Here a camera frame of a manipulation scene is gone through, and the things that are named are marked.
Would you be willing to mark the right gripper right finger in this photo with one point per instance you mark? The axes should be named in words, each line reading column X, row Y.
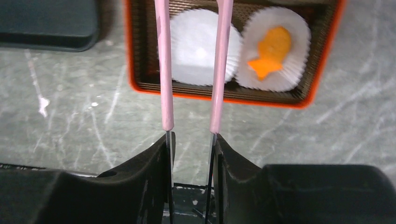
column 299, row 193

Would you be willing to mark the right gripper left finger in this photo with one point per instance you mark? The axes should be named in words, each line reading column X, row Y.
column 134, row 192

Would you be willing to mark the orange cookie box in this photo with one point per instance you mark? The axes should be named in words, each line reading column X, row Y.
column 322, row 16

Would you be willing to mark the orange fish cookie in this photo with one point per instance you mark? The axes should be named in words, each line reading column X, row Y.
column 272, row 50

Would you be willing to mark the pink handled metal tongs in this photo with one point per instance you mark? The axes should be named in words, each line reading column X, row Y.
column 164, row 52

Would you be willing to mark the white paper cup front-right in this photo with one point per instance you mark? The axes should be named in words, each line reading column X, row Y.
column 294, row 63

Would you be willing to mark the white paper cup front-left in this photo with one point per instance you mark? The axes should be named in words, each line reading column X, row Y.
column 193, row 34

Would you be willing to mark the black baking tray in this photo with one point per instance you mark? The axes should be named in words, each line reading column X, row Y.
column 57, row 25

